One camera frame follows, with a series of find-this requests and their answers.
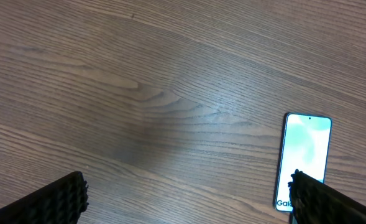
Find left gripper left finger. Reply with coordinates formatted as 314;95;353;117
0;171;88;224

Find smartphone with teal screen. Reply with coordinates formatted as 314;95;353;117
273;113;332;213

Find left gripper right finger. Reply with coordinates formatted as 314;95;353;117
288;170;366;224

